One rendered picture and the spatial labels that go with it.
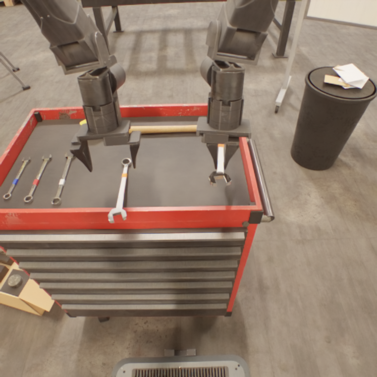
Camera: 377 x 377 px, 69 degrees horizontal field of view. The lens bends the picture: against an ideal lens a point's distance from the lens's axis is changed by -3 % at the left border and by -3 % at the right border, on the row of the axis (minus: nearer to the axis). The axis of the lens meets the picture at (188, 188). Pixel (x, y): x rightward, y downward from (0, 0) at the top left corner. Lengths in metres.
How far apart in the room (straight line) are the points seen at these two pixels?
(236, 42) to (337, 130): 1.60
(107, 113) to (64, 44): 0.13
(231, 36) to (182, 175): 0.43
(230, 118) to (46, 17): 0.33
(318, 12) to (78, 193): 2.33
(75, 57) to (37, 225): 0.44
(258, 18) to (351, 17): 2.25
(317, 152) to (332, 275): 0.84
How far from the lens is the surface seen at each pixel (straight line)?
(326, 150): 2.14
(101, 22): 3.61
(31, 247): 0.89
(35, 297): 1.54
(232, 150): 0.55
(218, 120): 0.53
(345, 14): 2.70
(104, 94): 0.56
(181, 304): 1.18
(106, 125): 0.58
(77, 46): 0.54
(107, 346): 1.56
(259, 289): 1.62
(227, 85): 0.50
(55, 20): 0.51
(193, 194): 0.75
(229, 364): 1.23
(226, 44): 0.49
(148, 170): 0.82
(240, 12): 0.46
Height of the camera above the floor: 1.47
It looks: 48 degrees down
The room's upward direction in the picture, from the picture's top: 1 degrees counter-clockwise
